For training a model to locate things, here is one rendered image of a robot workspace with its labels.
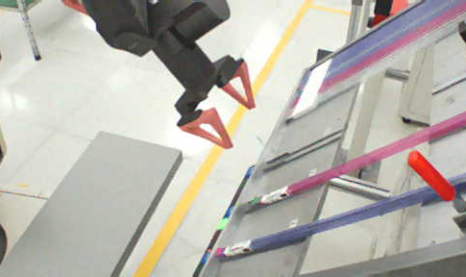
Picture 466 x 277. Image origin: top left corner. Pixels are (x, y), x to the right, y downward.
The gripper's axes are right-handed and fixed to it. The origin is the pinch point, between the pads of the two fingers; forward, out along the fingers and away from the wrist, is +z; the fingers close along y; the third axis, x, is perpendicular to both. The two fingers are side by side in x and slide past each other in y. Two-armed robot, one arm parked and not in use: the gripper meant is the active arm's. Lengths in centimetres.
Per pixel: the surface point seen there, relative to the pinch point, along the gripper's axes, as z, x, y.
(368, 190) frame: 63, 20, 47
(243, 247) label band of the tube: 14.0, 4.1, -12.8
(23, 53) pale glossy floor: -48, 204, 105
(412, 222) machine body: 45.2, -6.9, 14.9
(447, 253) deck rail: 9.7, -30.3, -21.1
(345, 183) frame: 58, 26, 47
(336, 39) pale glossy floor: 67, 70, 188
